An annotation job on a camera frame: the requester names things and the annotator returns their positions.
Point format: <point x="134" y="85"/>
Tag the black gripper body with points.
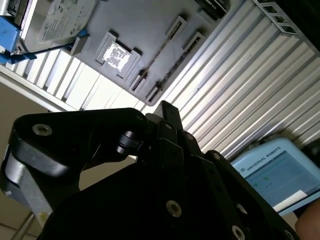
<point x="112" y="220"/>

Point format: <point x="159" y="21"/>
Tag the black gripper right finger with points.
<point x="212" y="170"/>

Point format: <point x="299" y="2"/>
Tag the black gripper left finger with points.
<point x="75" y="135"/>

